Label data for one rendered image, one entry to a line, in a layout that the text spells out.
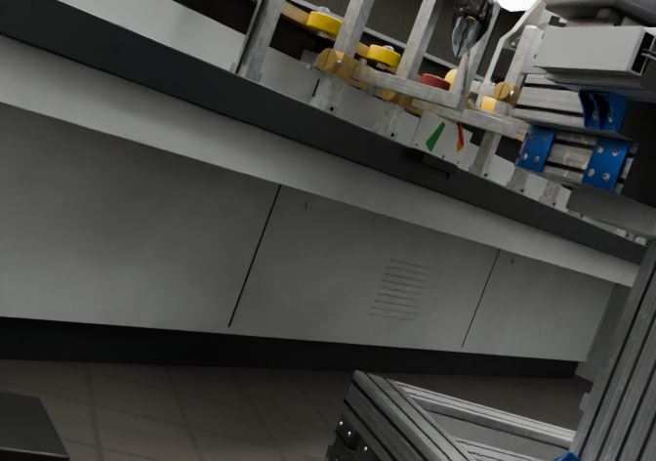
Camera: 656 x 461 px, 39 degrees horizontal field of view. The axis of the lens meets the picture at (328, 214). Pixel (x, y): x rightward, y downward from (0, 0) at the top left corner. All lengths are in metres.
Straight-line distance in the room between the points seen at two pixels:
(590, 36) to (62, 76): 0.84
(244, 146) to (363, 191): 0.45
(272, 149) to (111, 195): 0.35
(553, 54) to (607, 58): 0.15
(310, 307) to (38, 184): 0.99
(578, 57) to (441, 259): 1.62
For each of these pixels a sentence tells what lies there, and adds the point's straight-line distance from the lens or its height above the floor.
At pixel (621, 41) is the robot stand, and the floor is 0.93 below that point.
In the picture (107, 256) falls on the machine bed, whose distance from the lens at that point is 2.00.
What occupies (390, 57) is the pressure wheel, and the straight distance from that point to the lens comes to 2.28.
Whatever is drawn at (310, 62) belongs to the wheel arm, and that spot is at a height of 0.80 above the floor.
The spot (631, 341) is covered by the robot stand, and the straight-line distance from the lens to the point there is 1.69.
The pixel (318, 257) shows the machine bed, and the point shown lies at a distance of 2.50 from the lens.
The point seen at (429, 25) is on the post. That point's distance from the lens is 2.22.
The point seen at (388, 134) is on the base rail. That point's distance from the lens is 2.18.
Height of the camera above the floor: 0.63
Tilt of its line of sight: 4 degrees down
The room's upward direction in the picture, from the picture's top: 20 degrees clockwise
